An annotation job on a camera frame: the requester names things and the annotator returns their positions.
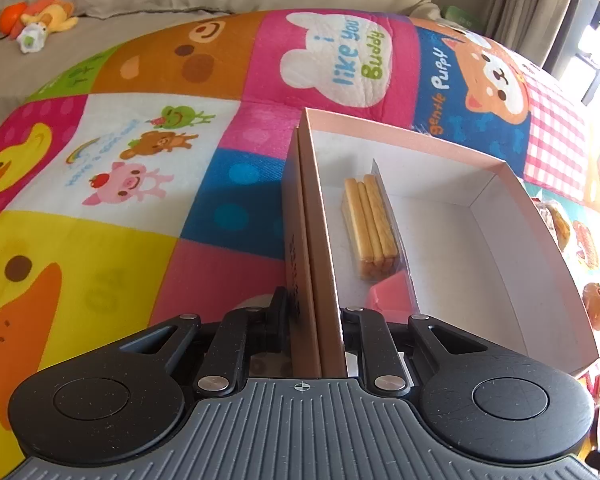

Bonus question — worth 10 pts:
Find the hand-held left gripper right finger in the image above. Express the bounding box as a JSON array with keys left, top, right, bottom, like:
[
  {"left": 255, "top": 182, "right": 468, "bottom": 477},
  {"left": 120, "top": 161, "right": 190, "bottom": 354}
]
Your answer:
[{"left": 340, "top": 307, "right": 487, "bottom": 397}]

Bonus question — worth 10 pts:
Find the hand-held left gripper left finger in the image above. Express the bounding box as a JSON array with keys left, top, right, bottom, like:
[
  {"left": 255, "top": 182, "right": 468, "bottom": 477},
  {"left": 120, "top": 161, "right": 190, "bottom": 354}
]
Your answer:
[{"left": 112, "top": 286, "right": 291, "bottom": 397}]

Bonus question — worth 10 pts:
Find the pink snack packet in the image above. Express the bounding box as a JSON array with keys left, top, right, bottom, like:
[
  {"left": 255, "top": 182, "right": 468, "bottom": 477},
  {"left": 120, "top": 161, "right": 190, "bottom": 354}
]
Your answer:
[{"left": 364, "top": 269, "right": 416, "bottom": 322}]

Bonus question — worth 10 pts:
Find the biscuit stick packet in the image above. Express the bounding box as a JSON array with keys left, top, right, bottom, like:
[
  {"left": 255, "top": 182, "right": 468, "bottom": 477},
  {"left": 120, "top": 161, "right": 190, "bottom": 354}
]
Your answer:
[{"left": 341, "top": 160, "right": 421, "bottom": 311}]

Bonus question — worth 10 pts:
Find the pink cardboard box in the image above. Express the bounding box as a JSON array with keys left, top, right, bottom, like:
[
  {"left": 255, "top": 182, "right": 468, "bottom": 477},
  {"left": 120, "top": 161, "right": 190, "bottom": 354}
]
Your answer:
[{"left": 281, "top": 106, "right": 600, "bottom": 380}]

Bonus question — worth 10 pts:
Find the small bread bun packet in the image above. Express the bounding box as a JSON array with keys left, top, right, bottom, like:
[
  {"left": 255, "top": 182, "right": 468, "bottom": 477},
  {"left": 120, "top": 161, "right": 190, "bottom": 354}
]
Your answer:
[
  {"left": 582, "top": 282, "right": 600, "bottom": 333},
  {"left": 572, "top": 220, "right": 600, "bottom": 271},
  {"left": 535, "top": 200, "right": 576, "bottom": 256}
]

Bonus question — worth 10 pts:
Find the colourful cartoon play mat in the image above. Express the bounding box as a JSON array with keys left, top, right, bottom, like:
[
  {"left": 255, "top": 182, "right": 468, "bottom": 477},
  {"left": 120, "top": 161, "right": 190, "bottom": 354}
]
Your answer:
[{"left": 0, "top": 9, "right": 600, "bottom": 466}]

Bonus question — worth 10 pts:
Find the window curtain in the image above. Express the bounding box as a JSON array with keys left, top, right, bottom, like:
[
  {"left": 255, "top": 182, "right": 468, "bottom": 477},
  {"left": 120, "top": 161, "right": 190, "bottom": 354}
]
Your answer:
[{"left": 482, "top": 0, "right": 600, "bottom": 68}]

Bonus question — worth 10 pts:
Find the orange and yellow plush toy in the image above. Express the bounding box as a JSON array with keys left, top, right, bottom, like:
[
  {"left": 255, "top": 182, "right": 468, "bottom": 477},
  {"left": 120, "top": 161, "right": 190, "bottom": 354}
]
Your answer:
[{"left": 0, "top": 0, "right": 80, "bottom": 55}]

